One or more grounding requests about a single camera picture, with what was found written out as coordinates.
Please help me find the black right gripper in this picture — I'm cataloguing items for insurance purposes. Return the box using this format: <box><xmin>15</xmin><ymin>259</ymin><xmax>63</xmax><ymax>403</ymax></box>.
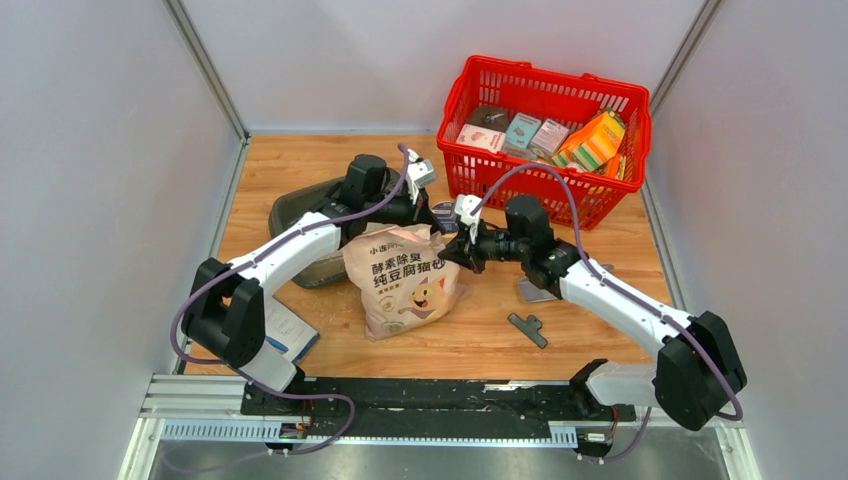
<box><xmin>438</xmin><ymin>217</ymin><xmax>528</xmax><ymax>275</ymax></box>

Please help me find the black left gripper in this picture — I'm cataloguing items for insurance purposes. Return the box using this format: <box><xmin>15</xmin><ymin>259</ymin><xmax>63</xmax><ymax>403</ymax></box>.
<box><xmin>365</xmin><ymin>183</ymin><xmax>446</xmax><ymax>244</ymax></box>

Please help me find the pink cat litter bag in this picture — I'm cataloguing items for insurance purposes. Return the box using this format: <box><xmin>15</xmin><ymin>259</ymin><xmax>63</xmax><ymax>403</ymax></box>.
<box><xmin>342</xmin><ymin>224</ymin><xmax>470</xmax><ymax>341</ymax></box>

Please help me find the silver metal scoop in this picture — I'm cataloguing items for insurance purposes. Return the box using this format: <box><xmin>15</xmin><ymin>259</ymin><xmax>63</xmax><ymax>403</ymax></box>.
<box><xmin>518</xmin><ymin>261</ymin><xmax>611</xmax><ymax>309</ymax></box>

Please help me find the black bag clip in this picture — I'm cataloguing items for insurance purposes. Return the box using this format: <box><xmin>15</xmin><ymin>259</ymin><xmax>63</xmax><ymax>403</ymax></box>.
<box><xmin>507</xmin><ymin>313</ymin><xmax>548</xmax><ymax>349</ymax></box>

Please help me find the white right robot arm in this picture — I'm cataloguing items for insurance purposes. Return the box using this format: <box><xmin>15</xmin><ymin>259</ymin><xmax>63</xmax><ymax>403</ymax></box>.
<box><xmin>439</xmin><ymin>195</ymin><xmax>748</xmax><ymax>431</ymax></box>

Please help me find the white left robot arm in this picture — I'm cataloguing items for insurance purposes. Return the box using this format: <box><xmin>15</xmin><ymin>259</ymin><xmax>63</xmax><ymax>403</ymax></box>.
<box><xmin>171</xmin><ymin>146</ymin><xmax>440</xmax><ymax>415</ymax></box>

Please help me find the grey litter box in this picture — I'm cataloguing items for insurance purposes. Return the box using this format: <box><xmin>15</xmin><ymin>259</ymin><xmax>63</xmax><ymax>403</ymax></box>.
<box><xmin>268</xmin><ymin>168</ymin><xmax>405</xmax><ymax>289</ymax></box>

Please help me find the blue razor box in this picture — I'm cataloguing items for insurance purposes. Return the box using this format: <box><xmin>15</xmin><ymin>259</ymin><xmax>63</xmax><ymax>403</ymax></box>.
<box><xmin>265</xmin><ymin>297</ymin><xmax>321</xmax><ymax>365</ymax></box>

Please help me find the yellow tape roll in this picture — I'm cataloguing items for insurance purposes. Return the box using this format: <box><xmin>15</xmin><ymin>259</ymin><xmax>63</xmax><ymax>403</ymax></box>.
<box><xmin>431</xmin><ymin>201</ymin><xmax>459</xmax><ymax>235</ymax></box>

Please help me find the white Kamenoko sponge pack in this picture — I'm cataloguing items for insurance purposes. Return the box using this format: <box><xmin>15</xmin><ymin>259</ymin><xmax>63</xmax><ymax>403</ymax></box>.
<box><xmin>456</xmin><ymin>123</ymin><xmax>505</xmax><ymax>153</ymax></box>

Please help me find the red shopping basket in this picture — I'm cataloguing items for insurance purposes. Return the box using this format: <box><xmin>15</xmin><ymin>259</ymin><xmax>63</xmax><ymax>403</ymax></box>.
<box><xmin>436</xmin><ymin>55</ymin><xmax>652</xmax><ymax>230</ymax></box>

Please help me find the teal sponge pack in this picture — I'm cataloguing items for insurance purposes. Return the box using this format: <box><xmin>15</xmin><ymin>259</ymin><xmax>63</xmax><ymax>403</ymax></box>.
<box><xmin>505</xmin><ymin>112</ymin><xmax>541</xmax><ymax>148</ymax></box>

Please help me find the orange sponge pack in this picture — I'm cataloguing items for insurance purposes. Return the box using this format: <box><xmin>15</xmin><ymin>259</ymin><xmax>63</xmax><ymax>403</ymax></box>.
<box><xmin>551</xmin><ymin>109</ymin><xmax>627</xmax><ymax>179</ymax></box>

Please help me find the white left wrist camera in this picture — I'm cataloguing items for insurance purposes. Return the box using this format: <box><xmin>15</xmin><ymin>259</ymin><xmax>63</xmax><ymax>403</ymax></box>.
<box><xmin>400</xmin><ymin>145</ymin><xmax>437</xmax><ymax>204</ymax></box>

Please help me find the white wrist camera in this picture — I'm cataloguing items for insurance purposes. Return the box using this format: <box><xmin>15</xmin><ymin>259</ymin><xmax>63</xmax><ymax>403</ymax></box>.
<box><xmin>452</xmin><ymin>194</ymin><xmax>483</xmax><ymax>245</ymax></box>
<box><xmin>400</xmin><ymin>145</ymin><xmax>437</xmax><ymax>204</ymax></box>

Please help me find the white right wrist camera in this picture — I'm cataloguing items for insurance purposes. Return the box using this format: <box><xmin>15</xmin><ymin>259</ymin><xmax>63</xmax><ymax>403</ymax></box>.
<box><xmin>452</xmin><ymin>194</ymin><xmax>483</xmax><ymax>245</ymax></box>

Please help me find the black mounting rail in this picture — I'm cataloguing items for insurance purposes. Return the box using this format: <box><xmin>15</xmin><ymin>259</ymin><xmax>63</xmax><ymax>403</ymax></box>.
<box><xmin>240</xmin><ymin>377</ymin><xmax>636</xmax><ymax>440</ymax></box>

